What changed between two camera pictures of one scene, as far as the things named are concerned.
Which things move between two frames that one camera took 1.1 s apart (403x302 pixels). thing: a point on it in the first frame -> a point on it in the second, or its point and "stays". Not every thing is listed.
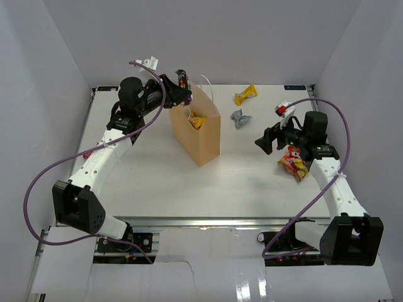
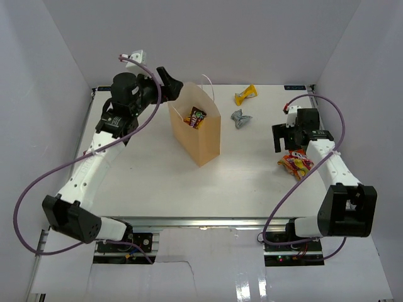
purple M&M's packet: x=184 y=82 -> x=197 y=117
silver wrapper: x=239 y=119 stays
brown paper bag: x=201 y=145 stays
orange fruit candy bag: x=294 y=163 stays
